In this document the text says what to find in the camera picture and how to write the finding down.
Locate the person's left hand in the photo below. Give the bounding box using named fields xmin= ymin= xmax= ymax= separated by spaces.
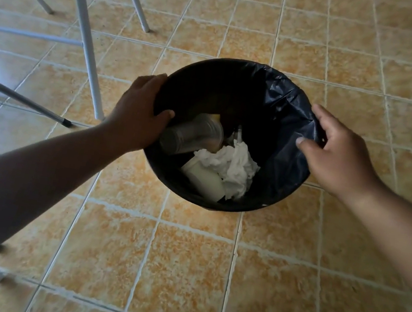
xmin=98 ymin=64 xmax=182 ymax=162

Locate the person's right hand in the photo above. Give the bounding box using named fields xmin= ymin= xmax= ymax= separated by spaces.
xmin=286 ymin=101 xmax=392 ymax=210

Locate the black bin with liner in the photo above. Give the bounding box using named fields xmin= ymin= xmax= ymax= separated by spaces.
xmin=135 ymin=45 xmax=338 ymax=228

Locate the clear plastic cup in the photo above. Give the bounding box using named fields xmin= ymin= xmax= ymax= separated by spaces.
xmin=157 ymin=106 xmax=229 ymax=164

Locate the white paper cup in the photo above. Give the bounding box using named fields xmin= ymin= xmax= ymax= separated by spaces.
xmin=176 ymin=155 xmax=232 ymax=204

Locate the white tissue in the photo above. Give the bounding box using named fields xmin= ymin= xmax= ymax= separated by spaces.
xmin=186 ymin=133 xmax=265 ymax=206

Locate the person's left forearm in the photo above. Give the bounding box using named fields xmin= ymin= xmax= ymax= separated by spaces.
xmin=0 ymin=101 xmax=135 ymax=311

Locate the person's right forearm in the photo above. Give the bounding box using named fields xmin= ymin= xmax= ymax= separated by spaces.
xmin=328 ymin=173 xmax=412 ymax=310

